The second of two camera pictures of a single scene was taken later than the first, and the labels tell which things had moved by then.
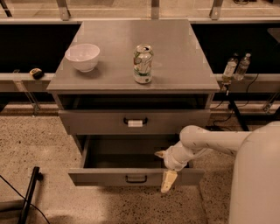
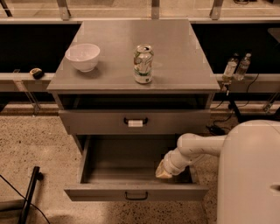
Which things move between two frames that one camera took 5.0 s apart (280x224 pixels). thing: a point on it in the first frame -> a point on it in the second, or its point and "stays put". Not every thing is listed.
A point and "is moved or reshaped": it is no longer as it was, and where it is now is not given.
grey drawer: (128, 160) is moved or reshaped
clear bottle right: (242, 67) stays put
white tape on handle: (135, 123) stays put
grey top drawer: (130, 122) stays put
